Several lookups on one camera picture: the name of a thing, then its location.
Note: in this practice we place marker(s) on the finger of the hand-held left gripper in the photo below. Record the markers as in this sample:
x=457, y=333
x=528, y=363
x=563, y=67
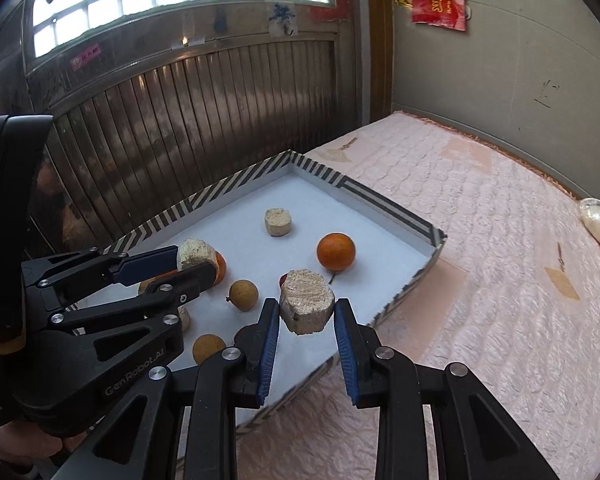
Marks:
x=145, y=265
x=180, y=290

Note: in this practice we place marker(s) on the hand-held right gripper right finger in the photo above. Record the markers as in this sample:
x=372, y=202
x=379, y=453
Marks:
x=346, y=360

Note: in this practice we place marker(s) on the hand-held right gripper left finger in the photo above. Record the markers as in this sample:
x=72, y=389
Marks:
x=267, y=360

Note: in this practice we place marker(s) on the small orange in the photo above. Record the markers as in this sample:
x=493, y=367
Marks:
x=147, y=286

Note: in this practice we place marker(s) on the large red date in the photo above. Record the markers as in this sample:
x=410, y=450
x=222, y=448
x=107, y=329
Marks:
x=245, y=335

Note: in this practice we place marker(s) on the large orange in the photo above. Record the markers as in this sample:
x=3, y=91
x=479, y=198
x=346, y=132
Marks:
x=220, y=269

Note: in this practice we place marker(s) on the brown longan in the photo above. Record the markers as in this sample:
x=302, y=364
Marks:
x=243, y=296
x=209, y=349

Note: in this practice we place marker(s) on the small red date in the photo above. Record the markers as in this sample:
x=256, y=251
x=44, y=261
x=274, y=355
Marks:
x=283, y=280

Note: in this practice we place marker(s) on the orange with stem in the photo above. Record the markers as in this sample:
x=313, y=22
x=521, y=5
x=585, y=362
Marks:
x=336, y=251

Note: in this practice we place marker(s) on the striped rim white tray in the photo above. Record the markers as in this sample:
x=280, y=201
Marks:
x=305, y=200

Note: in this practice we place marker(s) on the person's left hand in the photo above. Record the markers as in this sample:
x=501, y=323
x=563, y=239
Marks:
x=20, y=447

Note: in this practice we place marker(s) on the pink quilted mattress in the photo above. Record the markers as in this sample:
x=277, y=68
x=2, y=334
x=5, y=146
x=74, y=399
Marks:
x=480, y=285

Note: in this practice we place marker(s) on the brown metal shutter door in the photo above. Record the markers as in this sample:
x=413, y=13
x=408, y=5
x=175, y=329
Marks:
x=180, y=110

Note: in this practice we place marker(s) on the blue figure sticker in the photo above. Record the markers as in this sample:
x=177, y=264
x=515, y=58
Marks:
x=281, y=17

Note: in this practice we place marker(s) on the wooden door frame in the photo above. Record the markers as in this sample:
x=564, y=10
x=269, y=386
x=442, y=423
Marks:
x=379, y=35

